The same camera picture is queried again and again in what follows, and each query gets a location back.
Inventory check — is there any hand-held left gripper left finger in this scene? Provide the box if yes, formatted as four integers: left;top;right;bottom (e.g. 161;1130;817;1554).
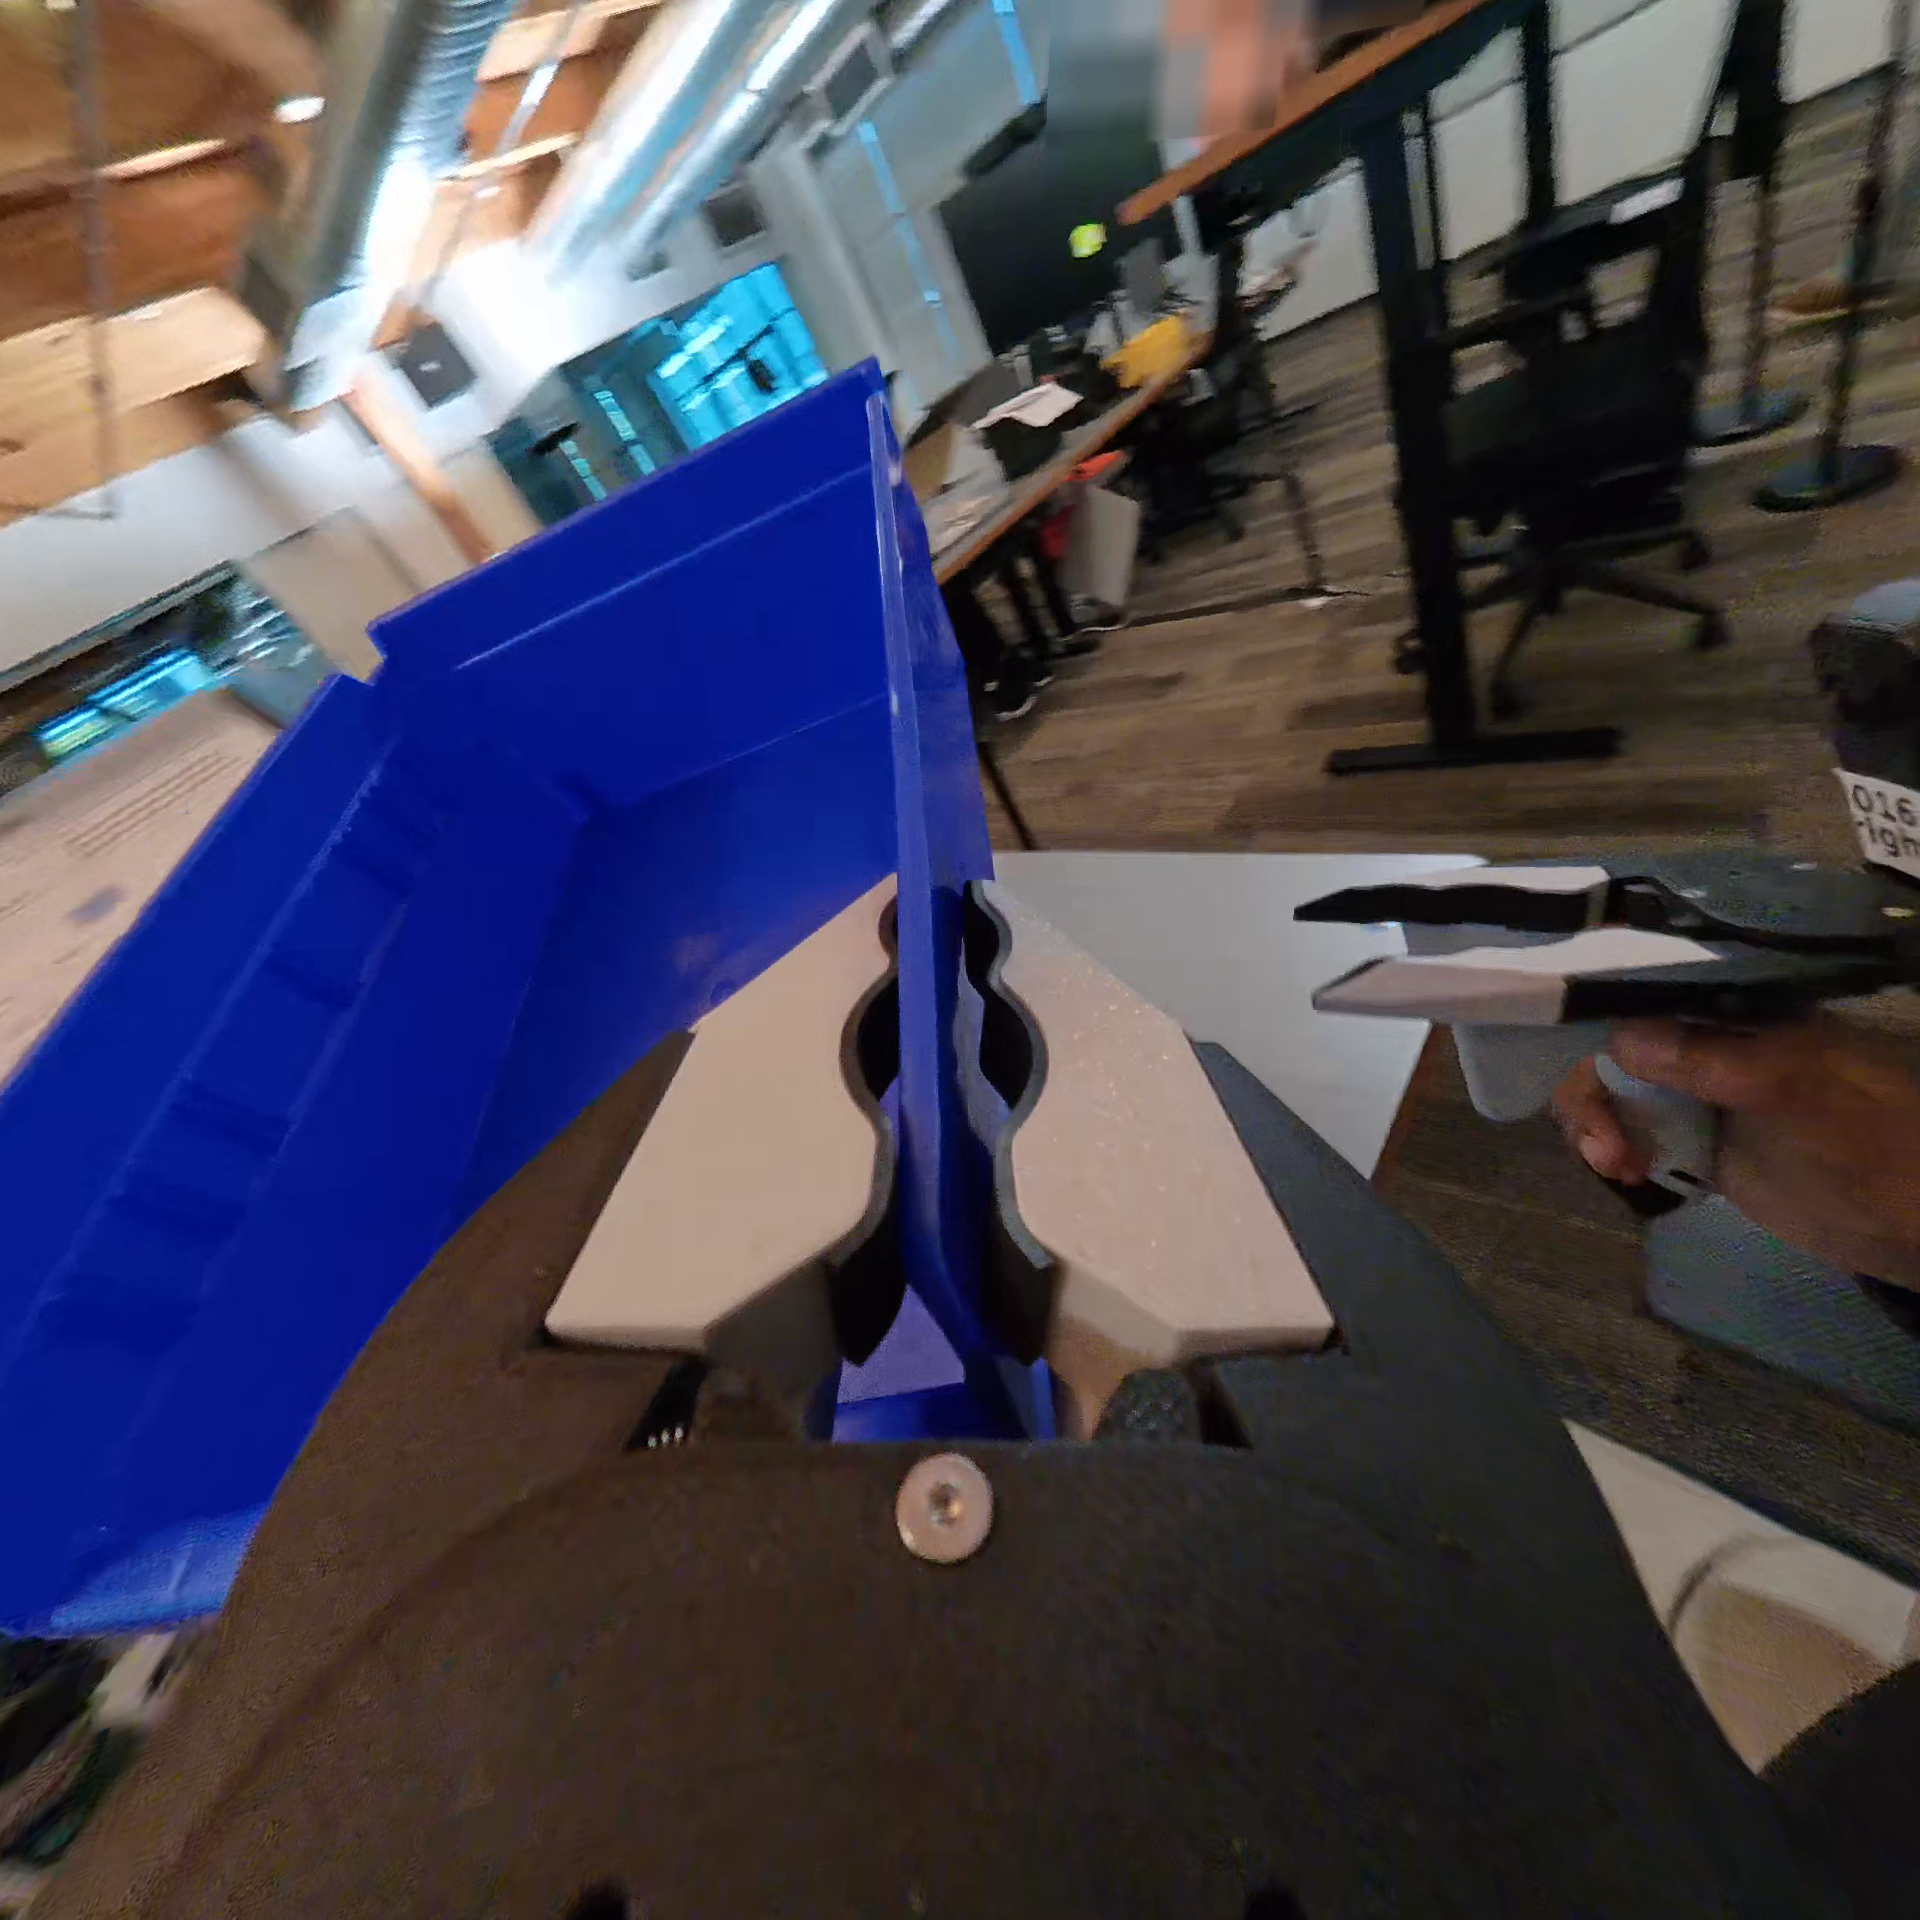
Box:
538;877;909;1367

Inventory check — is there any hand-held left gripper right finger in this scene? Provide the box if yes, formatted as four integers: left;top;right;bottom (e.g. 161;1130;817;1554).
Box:
960;879;1338;1419

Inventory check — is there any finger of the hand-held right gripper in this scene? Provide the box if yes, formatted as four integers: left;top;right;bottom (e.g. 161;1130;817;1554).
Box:
1288;863;1618;933
1310;931;1729;1029

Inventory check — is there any blue plastic bin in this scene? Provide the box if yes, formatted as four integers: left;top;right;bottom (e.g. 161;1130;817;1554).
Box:
0;357;1057;1637

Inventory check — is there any background work desk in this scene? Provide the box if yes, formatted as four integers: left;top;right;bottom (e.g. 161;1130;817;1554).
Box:
899;307;1320;722

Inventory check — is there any person's right hand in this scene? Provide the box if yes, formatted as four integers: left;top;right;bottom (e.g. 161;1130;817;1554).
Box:
1549;989;1920;1291

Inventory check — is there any black office chair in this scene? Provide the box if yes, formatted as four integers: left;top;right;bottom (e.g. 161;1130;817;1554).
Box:
1440;181;1729;654

